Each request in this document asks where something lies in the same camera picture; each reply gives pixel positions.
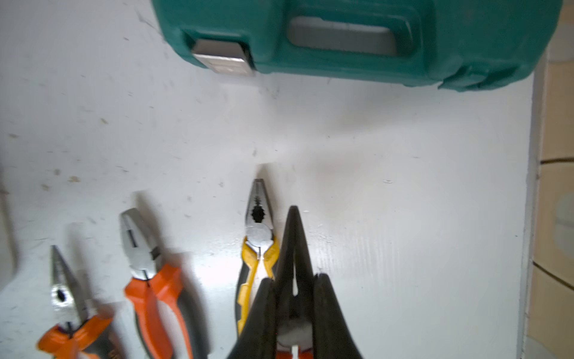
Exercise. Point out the green tool case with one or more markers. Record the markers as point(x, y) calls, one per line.
point(457, 45)

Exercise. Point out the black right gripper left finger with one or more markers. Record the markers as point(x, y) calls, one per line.
point(259, 336)

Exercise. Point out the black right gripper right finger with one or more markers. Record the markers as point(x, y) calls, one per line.
point(331, 336)

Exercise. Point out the yellow black pliers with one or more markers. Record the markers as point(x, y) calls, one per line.
point(260, 248)

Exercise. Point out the orange long nose pliers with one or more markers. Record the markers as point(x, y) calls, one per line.
point(78, 333)

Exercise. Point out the black red pliers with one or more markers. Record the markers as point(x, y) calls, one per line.
point(294, 288)

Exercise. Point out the orange combination pliers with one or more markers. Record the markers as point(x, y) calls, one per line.
point(154, 280)

